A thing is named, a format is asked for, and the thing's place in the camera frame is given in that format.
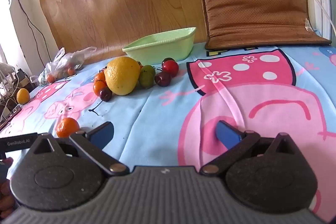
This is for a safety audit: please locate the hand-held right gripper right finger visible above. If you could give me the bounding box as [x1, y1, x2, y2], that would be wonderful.
[200, 120, 300, 176]

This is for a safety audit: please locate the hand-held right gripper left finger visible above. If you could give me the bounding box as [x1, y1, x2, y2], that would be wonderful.
[28, 122, 130, 176]

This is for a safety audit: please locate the orange tangerine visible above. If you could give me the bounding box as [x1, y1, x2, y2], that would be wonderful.
[56, 117, 80, 138]

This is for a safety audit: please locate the dark red cherry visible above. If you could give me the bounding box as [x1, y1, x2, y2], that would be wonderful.
[99, 88, 113, 102]
[154, 71, 172, 87]

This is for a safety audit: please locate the large yellow citrus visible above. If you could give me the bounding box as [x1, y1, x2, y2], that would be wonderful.
[104, 56, 141, 96]

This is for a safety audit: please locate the light green rectangular bowl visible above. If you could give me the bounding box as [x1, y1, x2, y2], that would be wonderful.
[122, 27, 197, 62]

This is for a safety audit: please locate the person's left hand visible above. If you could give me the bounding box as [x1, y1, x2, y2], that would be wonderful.
[0, 156, 15, 218]

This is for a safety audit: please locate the small yellow citrus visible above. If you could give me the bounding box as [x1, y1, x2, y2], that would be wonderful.
[16, 88, 30, 105]

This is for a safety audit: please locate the printed blue pink blanket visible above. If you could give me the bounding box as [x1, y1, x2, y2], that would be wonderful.
[0, 40, 336, 224]

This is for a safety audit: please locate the dark jar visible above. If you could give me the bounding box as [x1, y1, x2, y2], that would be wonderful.
[16, 69, 29, 89]

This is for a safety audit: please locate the clear plastic bag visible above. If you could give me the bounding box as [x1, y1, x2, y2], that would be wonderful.
[38, 47, 97, 86]

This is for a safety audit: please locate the wooden board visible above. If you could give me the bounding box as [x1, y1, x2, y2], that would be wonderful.
[37, 0, 208, 63]

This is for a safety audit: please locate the brown seat cushion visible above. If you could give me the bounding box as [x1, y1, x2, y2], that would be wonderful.
[199, 0, 332, 51]

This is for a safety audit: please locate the thin black cable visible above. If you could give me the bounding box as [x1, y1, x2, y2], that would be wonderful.
[4, 0, 51, 64]

